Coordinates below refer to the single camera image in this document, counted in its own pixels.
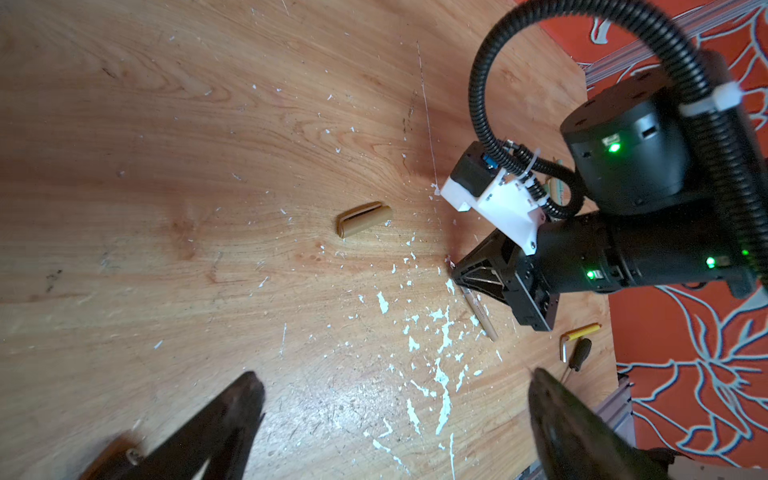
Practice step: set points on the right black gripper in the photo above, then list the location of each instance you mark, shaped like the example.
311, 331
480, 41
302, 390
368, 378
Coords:
605, 254

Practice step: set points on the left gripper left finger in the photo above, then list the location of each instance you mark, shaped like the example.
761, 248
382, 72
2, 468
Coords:
217, 441

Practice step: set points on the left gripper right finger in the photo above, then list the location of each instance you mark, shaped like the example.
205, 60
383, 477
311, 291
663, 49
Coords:
572, 442

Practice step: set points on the tan pen cap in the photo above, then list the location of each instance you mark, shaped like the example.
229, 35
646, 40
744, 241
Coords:
361, 218

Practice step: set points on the light green pen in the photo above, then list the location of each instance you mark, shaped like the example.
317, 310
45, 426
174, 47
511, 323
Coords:
557, 189

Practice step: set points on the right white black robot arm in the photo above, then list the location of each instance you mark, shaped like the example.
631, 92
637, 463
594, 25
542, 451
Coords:
669, 185

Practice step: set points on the yellow hex key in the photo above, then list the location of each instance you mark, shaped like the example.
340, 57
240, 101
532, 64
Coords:
575, 334

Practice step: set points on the black handled screwdriver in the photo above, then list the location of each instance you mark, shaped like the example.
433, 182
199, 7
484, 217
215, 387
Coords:
579, 355

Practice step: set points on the black handled wrench tool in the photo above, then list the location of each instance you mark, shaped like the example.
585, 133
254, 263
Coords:
115, 461

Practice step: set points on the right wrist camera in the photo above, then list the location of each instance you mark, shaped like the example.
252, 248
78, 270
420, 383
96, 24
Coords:
478, 183

